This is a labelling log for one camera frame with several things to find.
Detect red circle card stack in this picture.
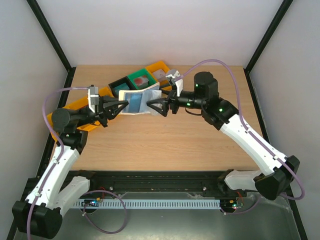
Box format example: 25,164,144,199
133,75,149,89

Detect yellow bin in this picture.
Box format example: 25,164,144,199
46,112,58,142
63,97,88,110
82,86,113,132
145,60,171,90

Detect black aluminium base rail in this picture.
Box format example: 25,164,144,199
24,170,293,198

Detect yellow bin far left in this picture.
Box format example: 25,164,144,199
46,112,58,142

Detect white slotted cable duct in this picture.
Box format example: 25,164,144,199
87,199,221,210

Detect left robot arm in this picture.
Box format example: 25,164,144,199
12,95,129,239

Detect green bin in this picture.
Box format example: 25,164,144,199
127,68,160,90

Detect black bin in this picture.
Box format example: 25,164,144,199
108,76,135,98

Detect yellow bin far right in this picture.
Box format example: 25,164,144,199
145,60,171,90

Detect left black frame post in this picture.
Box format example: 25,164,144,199
26,0,76,73

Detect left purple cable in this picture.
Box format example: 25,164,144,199
26,85,128,240

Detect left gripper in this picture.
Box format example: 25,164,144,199
75,95,129,129

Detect white patterned card stack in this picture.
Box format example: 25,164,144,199
152,69,166,82

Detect blue VIP card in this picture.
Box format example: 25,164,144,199
123,92,147,114

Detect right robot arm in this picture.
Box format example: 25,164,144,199
146,71,300,200

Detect black frame post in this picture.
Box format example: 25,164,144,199
26,0,76,73
244,0,295,73

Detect beige card holder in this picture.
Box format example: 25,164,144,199
118,83,162,116

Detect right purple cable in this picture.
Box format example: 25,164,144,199
174,58,306,216

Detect right black frame post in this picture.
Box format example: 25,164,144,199
244,0,295,73

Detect purple cable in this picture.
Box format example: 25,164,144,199
174,58,306,216
26,85,128,240

